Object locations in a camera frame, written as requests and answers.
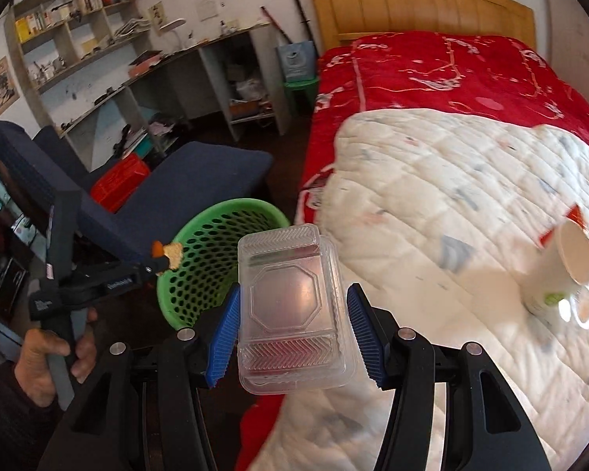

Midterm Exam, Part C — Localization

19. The wooden bed headboard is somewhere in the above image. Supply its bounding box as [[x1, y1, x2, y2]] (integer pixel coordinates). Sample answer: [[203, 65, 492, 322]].
[[307, 0, 536, 60]]

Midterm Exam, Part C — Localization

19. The orange snack wrapper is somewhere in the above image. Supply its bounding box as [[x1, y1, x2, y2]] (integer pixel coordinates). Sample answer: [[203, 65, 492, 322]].
[[539, 203, 589, 266]]

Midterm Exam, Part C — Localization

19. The white desk lamp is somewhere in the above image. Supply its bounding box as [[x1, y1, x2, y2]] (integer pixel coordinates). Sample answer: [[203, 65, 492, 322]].
[[159, 17, 187, 50]]

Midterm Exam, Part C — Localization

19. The brown wooden stick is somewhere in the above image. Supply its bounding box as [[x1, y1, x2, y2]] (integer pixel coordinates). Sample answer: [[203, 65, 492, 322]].
[[260, 6, 293, 45]]

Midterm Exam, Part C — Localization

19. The green plastic stool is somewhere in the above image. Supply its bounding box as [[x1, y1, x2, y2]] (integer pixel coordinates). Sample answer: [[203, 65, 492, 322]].
[[284, 77, 320, 116]]

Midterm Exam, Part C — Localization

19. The blue gift bag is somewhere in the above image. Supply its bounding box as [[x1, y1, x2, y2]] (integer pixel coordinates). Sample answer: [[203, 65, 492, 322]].
[[276, 39, 320, 84]]

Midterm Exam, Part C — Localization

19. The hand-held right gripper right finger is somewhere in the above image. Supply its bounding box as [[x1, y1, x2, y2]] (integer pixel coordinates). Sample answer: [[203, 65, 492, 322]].
[[346, 283, 553, 471]]

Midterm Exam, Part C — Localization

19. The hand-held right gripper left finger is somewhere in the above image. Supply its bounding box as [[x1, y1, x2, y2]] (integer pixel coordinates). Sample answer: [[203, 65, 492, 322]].
[[51, 283, 241, 471]]

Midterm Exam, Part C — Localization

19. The white paper cup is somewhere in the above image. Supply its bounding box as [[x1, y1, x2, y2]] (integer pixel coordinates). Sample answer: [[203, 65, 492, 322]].
[[525, 219, 589, 316]]

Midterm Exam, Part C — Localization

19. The clear plastic clamshell container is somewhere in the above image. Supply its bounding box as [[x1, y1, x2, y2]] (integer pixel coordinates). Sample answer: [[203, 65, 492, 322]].
[[236, 223, 361, 396]]

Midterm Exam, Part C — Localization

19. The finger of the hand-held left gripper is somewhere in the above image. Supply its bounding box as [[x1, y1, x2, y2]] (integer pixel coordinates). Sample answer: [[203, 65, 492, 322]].
[[136, 248, 170, 278]]

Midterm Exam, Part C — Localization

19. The white quilted blanket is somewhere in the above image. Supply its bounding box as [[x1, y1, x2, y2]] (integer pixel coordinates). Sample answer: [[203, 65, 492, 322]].
[[248, 108, 589, 471]]

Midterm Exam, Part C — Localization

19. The person's left hand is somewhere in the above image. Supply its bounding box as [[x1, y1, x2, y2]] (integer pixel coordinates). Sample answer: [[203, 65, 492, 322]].
[[15, 307, 99, 408]]

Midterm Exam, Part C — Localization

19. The wooden bookshelf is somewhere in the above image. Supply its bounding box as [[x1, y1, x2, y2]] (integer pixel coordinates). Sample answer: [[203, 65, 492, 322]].
[[5, 0, 153, 94]]

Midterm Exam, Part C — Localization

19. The person's left forearm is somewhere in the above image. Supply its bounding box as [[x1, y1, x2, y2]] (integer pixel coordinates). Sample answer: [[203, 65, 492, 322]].
[[0, 358, 60, 471]]

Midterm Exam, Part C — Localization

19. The white desk with shelves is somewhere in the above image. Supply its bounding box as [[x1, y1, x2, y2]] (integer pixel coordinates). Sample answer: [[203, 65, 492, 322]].
[[44, 22, 293, 158]]

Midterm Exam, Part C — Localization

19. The brown bread piece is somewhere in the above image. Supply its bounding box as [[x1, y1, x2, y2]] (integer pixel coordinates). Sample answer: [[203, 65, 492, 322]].
[[151, 240, 183, 270]]

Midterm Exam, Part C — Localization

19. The black toy sword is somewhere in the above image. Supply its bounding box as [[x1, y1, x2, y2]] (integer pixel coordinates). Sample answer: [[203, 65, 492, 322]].
[[293, 0, 317, 42]]

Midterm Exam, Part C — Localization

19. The green mesh wastebasket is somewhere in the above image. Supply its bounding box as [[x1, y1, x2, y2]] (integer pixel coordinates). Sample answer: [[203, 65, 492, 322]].
[[157, 199, 291, 332]]

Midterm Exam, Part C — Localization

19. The small white yogurt cup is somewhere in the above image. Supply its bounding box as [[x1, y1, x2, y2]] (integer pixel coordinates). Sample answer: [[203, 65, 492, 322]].
[[558, 285, 589, 329]]

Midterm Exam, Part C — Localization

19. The red plastic box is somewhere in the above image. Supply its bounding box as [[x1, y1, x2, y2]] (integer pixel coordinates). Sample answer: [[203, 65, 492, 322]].
[[91, 153, 151, 213]]

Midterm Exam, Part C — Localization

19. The navy blue chair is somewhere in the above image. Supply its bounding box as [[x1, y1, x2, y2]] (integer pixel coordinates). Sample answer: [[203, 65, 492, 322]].
[[0, 117, 274, 266]]

